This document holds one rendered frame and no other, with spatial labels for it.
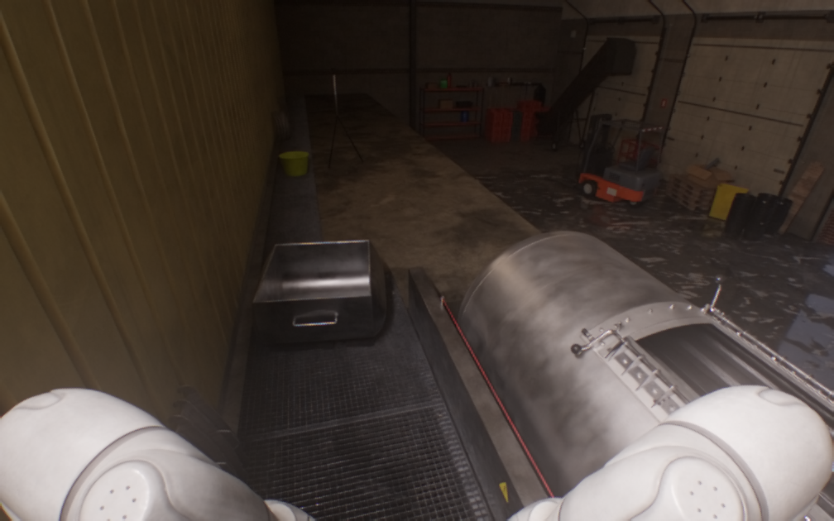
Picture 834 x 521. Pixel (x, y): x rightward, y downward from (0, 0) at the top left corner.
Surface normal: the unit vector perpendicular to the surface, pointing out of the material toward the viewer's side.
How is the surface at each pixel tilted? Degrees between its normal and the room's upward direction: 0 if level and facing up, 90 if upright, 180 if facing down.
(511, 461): 1
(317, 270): 84
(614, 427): 47
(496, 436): 2
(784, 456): 32
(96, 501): 24
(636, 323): 15
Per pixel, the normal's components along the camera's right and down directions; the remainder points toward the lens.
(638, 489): -0.84, -0.48
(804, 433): 0.28, -0.58
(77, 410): 0.07, -0.96
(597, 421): -0.73, -0.48
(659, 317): -0.07, -0.86
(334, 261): 0.08, 0.48
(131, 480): 0.01, -0.55
